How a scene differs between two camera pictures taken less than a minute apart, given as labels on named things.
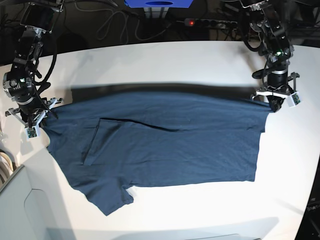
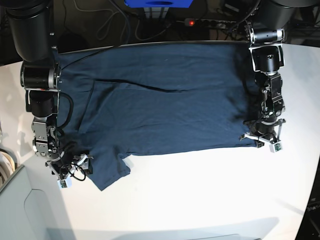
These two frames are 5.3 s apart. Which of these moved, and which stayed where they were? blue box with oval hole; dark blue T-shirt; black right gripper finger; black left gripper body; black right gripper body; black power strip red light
Moved: black right gripper finger; black right gripper body; dark blue T-shirt; black left gripper body
Stayed: black power strip red light; blue box with oval hole
